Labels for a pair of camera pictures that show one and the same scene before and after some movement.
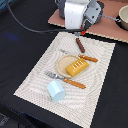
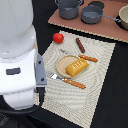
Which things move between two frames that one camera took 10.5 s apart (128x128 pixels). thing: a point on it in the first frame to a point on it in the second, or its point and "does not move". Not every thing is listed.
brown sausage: x=80 y=45 does not move
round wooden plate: x=63 y=62 does not move
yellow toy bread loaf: x=76 y=67 does not move
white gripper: x=81 y=14 to x=20 y=76
